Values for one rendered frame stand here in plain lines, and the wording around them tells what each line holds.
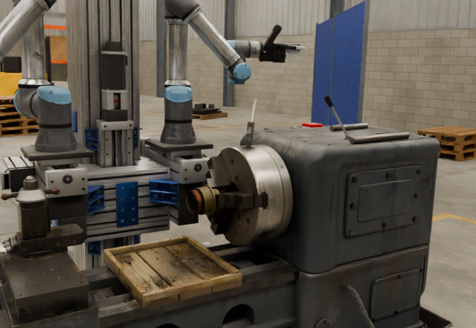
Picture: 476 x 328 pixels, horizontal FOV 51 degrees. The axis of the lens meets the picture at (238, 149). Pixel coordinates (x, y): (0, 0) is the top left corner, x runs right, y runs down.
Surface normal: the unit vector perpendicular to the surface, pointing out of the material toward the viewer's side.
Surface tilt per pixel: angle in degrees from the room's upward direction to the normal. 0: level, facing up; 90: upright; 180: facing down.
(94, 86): 90
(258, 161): 35
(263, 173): 53
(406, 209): 90
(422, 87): 90
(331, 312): 90
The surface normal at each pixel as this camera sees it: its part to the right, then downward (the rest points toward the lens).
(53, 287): 0.03, -0.99
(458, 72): -0.79, 0.08
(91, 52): 0.50, 0.16
